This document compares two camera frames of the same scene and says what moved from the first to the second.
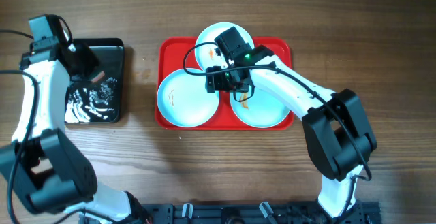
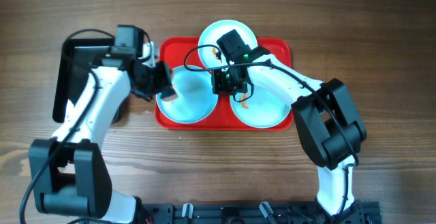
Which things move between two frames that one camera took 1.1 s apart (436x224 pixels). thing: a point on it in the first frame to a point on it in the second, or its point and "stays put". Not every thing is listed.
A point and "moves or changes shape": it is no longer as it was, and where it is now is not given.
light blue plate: (183, 99) stays put
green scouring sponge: (101, 74) moves or changes shape
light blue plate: (253, 108) stays put
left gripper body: (83, 65) to (158, 80)
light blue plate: (206, 50) stays put
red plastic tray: (176, 53) stays put
